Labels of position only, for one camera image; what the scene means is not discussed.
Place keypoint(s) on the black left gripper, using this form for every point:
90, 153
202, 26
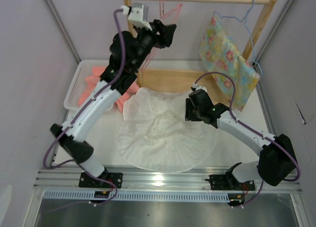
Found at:
164, 39

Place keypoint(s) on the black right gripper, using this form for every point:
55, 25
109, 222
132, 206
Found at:
189, 115

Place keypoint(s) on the white skirt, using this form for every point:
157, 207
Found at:
155, 135

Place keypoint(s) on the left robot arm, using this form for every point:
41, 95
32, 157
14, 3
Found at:
128, 53

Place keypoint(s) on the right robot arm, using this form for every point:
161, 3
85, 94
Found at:
276, 155

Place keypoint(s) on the pink clothes hanger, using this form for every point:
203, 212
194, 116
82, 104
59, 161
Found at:
173, 13

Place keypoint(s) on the floral patterned skirt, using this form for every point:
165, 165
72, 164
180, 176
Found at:
219, 54

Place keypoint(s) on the wooden clothes rack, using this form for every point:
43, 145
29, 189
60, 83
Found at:
194, 15

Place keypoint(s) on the white plastic basket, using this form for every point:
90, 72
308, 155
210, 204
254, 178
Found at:
84, 81

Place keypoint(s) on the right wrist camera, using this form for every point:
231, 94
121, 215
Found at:
195, 87

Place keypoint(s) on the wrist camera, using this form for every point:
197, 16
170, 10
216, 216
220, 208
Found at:
195, 87
137, 15

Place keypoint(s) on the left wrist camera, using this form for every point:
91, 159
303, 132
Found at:
137, 15

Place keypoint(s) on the blue wire hanger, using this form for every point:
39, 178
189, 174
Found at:
244, 21

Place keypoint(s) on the white slotted cable duct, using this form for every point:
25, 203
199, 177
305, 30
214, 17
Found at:
138, 196

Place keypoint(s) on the aluminium frame rail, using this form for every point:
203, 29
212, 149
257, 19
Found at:
134, 179

